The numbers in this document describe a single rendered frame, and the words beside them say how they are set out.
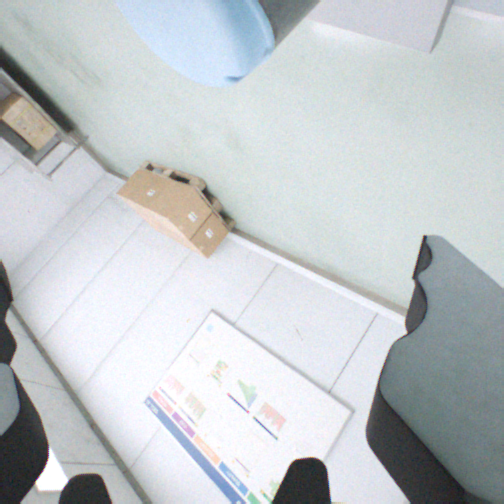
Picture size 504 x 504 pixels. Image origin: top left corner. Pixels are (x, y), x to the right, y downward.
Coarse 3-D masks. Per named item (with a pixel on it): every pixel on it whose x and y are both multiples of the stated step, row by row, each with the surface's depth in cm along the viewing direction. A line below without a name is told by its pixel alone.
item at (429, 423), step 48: (432, 240) 10; (432, 288) 8; (480, 288) 8; (432, 336) 7; (480, 336) 7; (384, 384) 6; (432, 384) 6; (480, 384) 6; (384, 432) 6; (432, 432) 5; (480, 432) 5; (432, 480) 5; (480, 480) 5
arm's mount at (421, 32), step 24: (336, 0) 39; (360, 0) 37; (384, 0) 36; (408, 0) 34; (432, 0) 33; (336, 24) 41; (360, 24) 39; (384, 24) 37; (408, 24) 36; (432, 24) 35; (432, 48) 37
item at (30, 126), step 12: (12, 96) 462; (0, 108) 456; (12, 108) 447; (24, 108) 457; (0, 120) 467; (12, 120) 453; (24, 120) 462; (36, 120) 472; (24, 132) 468; (36, 132) 478; (48, 132) 490; (36, 144) 485
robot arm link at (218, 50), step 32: (128, 0) 24; (160, 0) 22; (192, 0) 20; (224, 0) 20; (256, 0) 21; (288, 0) 23; (320, 0) 28; (160, 32) 25; (192, 32) 23; (224, 32) 21; (256, 32) 22; (288, 32) 26; (192, 64) 26; (224, 64) 24; (256, 64) 25
